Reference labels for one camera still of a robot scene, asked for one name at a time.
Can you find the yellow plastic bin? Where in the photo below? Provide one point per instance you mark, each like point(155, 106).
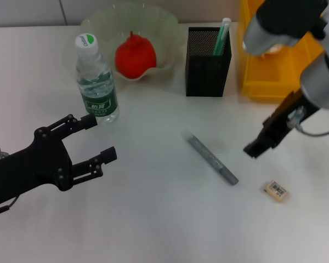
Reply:
point(263, 79)

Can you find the clear water bottle green label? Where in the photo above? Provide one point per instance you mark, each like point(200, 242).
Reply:
point(98, 82)

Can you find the pale green glass bowl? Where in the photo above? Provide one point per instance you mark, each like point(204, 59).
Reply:
point(153, 27)

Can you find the red-orange fruit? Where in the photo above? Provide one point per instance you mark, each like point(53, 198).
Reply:
point(135, 59)

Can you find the black mesh pen holder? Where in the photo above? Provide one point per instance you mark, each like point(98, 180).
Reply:
point(205, 79)

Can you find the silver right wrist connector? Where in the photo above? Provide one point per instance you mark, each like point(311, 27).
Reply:
point(296, 116)

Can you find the grey pen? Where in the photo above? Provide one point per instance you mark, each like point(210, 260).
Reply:
point(208, 156)

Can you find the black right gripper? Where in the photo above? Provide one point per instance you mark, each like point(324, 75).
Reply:
point(279, 128)

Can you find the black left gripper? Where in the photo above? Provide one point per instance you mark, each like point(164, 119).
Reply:
point(35, 167)

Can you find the white paper ball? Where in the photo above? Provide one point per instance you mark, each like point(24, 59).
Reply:
point(271, 52)

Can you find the beige eraser with barcode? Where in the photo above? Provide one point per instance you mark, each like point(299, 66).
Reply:
point(275, 190)

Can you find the mint green pen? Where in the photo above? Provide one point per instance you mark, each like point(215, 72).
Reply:
point(220, 41)

